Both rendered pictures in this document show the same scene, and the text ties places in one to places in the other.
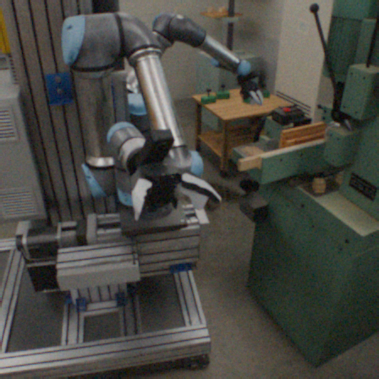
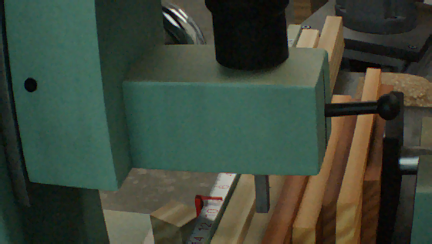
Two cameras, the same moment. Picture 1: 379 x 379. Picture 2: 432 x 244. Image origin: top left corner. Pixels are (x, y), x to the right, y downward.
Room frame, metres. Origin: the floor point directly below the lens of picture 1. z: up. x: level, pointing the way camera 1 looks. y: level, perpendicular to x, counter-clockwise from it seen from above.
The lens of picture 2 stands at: (1.79, -1.07, 1.33)
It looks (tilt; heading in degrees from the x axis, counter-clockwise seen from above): 26 degrees down; 132
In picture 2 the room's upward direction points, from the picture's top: 5 degrees counter-clockwise
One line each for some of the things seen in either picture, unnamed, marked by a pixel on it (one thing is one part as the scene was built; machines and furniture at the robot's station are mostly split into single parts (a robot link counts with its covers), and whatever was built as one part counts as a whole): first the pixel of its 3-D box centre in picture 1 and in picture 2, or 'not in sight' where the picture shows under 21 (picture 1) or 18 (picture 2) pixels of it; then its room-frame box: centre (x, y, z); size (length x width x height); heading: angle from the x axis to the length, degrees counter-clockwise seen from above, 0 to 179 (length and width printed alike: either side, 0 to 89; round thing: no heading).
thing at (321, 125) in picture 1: (304, 134); (363, 167); (1.42, -0.48, 0.94); 0.25 x 0.01 x 0.08; 116
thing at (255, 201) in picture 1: (252, 206); not in sight; (1.41, -0.29, 0.58); 0.12 x 0.08 x 0.08; 26
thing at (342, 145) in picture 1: (341, 145); not in sight; (1.16, -0.53, 1.02); 0.09 x 0.07 x 0.12; 116
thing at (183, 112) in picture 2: (339, 119); (231, 115); (1.38, -0.60, 1.03); 0.14 x 0.07 x 0.09; 26
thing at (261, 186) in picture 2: not in sight; (261, 182); (1.40, -0.59, 0.97); 0.01 x 0.01 x 0.05; 26
